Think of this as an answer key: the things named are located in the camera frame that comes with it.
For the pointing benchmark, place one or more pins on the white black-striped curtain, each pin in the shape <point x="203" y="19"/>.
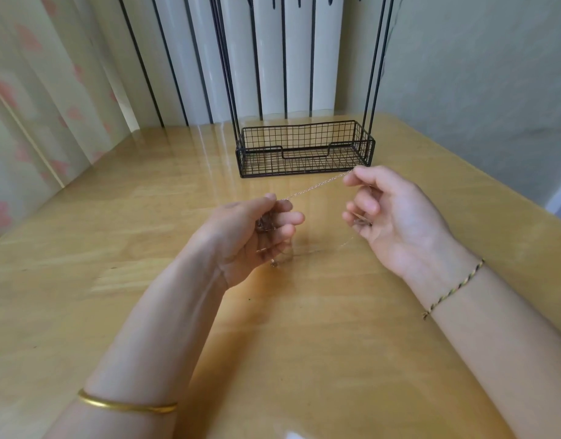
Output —
<point x="200" y="59"/>

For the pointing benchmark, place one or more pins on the person's right forearm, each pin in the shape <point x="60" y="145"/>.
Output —
<point x="514" y="356"/>

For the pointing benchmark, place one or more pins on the gold bangle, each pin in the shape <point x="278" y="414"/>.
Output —
<point x="125" y="404"/>

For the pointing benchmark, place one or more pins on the person's left forearm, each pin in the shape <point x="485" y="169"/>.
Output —
<point x="143" y="352"/>

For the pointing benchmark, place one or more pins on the pink floral curtain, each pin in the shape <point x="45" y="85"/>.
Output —
<point x="38" y="109"/>

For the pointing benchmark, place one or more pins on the person's right hand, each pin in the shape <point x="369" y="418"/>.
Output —
<point x="399" y="219"/>

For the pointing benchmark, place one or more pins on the person's left hand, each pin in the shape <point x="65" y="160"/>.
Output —
<point x="244" y="235"/>

